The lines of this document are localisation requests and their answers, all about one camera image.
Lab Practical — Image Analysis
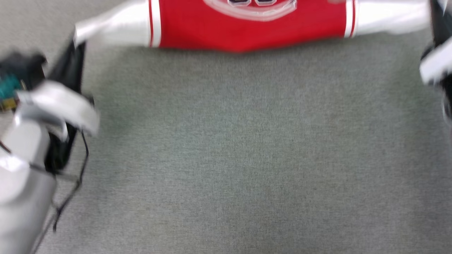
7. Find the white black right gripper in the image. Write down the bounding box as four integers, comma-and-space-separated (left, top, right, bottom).
419, 0, 452, 126

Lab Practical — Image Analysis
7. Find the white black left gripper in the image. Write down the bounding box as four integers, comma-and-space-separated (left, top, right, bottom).
14, 38, 101, 170

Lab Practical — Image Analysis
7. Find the red and white jersey shirt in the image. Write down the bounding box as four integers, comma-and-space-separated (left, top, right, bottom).
73, 0, 432, 53

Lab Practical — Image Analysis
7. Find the grey fabric sofa seat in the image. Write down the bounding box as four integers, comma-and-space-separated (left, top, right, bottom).
0, 0, 452, 254

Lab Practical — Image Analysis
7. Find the teal cable connector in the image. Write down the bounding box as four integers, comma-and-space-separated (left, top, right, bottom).
0, 75, 22, 101

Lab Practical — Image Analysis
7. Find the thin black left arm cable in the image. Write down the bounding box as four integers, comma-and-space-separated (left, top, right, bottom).
51, 130, 90, 234

